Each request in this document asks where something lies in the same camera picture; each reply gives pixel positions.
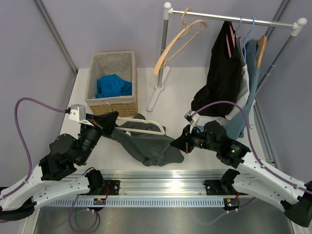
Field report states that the bright blue t shirt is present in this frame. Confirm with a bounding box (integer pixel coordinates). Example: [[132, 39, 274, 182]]
[[95, 74, 132, 98]]

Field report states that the white plastic hanger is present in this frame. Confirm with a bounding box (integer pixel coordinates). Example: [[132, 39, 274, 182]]
[[102, 100, 166, 136]]

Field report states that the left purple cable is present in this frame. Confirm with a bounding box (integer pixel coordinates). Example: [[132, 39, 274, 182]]
[[0, 97, 71, 222]]

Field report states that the light wooden hanger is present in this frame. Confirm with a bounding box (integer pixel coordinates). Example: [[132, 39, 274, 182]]
[[153, 7, 208, 76]]

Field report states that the pink hanger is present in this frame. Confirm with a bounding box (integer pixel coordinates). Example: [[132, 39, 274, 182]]
[[226, 23, 236, 59]]

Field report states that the brown wooden hanger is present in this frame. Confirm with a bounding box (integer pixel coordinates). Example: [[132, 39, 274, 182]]
[[256, 35, 268, 68]]

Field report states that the blue wire hanger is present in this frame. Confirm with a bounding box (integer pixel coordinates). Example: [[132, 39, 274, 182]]
[[241, 17, 255, 65]]

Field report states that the steel blue t shirt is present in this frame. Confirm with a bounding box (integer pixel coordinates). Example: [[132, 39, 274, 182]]
[[224, 39, 260, 139]]

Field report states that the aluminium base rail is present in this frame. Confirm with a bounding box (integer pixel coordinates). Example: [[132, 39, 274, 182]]
[[31, 169, 271, 197]]

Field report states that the purple cable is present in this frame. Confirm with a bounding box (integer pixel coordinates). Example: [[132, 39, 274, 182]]
[[192, 101, 312, 195], [0, 97, 71, 222]]

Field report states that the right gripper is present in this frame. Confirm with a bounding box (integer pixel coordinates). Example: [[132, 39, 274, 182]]
[[171, 123, 219, 154]]

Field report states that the slotted cable duct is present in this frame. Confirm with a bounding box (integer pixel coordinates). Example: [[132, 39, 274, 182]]
[[47, 197, 225, 208]]

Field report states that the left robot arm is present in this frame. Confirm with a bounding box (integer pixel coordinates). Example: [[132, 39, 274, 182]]
[[0, 111, 119, 222]]

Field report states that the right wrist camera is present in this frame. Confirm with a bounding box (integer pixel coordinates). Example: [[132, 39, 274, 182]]
[[184, 110, 200, 133]]

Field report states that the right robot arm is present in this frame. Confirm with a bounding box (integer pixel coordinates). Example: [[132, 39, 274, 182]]
[[171, 121, 312, 228]]

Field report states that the metal clothes rack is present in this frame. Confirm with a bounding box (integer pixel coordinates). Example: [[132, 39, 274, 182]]
[[147, 0, 307, 112]]

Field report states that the dark grey t shirt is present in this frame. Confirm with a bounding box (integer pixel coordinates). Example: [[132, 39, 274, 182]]
[[111, 128, 184, 167]]

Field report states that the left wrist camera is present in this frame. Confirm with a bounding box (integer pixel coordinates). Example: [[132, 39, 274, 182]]
[[69, 104, 87, 124]]

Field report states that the black t shirt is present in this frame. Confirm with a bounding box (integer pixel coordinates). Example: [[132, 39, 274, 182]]
[[191, 21, 243, 111]]

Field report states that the wicker laundry basket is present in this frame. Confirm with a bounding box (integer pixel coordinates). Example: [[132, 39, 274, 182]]
[[85, 51, 138, 117]]

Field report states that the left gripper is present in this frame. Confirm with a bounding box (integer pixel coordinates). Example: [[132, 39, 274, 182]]
[[76, 112, 119, 165]]

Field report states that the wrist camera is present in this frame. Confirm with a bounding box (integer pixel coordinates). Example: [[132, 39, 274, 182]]
[[184, 110, 200, 133], [69, 104, 87, 124]]

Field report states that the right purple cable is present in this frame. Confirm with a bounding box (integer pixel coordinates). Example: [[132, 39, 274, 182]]
[[192, 101, 312, 195]]

